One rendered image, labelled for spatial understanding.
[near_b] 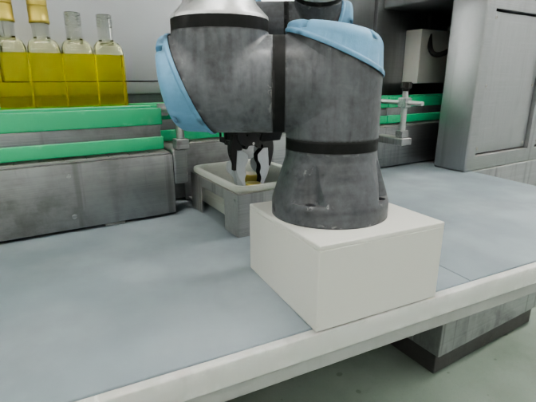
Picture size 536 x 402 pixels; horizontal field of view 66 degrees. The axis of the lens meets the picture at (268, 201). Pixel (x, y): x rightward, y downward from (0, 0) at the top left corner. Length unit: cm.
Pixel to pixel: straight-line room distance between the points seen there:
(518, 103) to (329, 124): 112
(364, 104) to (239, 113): 14
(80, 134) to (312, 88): 48
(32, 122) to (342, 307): 59
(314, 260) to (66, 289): 34
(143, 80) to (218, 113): 65
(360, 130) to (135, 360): 34
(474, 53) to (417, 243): 89
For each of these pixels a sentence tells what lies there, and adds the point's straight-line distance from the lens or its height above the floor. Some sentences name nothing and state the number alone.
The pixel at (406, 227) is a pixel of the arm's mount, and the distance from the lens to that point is 51.
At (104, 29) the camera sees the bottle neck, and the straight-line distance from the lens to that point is 95.
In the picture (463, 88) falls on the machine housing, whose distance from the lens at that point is 135.
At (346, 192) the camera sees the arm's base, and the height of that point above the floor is 90.
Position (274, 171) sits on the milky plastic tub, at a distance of 89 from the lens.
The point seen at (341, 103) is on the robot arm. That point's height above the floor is 99.
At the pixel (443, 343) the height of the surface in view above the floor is 15.
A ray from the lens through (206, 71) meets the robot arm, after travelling 48.
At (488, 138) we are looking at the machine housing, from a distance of 144.
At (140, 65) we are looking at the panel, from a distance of 110.
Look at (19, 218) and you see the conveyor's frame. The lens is 82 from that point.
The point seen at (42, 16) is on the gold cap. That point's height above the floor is 113.
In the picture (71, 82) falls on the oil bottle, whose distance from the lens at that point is 92.
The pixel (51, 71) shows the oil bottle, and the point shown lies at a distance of 91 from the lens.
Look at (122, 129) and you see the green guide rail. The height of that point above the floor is 93.
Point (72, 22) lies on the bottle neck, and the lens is 94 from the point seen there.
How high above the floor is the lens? 102
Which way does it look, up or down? 17 degrees down
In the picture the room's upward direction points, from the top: straight up
